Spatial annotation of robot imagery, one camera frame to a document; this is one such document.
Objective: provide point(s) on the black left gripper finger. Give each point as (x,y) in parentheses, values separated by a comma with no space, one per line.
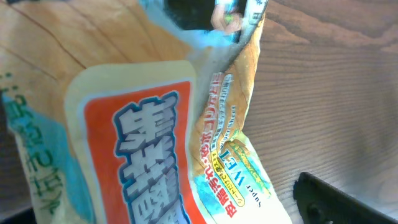
(321,203)

